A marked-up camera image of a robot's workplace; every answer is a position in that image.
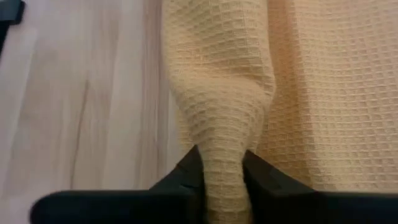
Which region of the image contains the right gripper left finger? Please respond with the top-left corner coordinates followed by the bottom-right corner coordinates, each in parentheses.
top-left (29, 144), bottom-right (206, 224)

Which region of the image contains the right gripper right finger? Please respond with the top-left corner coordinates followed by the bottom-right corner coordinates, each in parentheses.
top-left (242, 149), bottom-right (398, 224)

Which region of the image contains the yellow waffle-weave towel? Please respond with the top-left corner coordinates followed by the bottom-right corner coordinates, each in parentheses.
top-left (160, 0), bottom-right (398, 224)

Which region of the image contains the black aluminium table frame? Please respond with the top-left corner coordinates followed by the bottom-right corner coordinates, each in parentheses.
top-left (0, 0), bottom-right (25, 55)

